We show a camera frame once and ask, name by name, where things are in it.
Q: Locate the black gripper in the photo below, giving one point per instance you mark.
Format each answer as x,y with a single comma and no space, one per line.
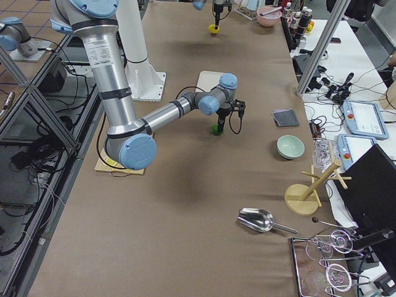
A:
218,6
224,112

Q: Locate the green lime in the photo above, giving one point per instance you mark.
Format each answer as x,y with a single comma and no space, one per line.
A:
215,130

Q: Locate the yellow lemon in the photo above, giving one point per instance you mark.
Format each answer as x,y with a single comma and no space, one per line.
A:
213,29

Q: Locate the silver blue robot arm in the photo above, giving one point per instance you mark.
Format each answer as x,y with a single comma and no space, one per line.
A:
95,23
199,5

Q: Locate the cream rabbit tray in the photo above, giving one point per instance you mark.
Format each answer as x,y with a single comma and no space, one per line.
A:
207,80

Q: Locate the pink bowl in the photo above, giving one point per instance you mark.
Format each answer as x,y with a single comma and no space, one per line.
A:
267,17

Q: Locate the grey folded cloth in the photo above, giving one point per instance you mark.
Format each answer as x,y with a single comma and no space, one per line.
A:
285,118

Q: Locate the green bowl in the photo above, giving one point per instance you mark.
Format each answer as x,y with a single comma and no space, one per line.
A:
290,147

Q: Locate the metal scoop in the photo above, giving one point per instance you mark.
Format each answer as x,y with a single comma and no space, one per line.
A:
261,220

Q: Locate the wooden mug tree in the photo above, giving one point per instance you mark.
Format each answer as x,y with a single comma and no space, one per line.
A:
303,199

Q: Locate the wooden cutting board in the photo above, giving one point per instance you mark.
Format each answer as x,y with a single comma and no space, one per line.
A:
120,167

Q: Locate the blue teach pendant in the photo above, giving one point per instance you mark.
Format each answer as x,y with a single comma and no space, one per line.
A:
352,147
365,119

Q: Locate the black monitor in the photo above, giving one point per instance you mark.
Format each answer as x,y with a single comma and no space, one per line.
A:
370,200

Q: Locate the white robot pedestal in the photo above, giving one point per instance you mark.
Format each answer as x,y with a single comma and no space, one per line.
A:
145,82

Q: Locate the aluminium frame post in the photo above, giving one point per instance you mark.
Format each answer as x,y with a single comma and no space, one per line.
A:
323,41

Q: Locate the wire glass rack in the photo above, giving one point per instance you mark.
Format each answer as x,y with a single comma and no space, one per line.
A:
320,264

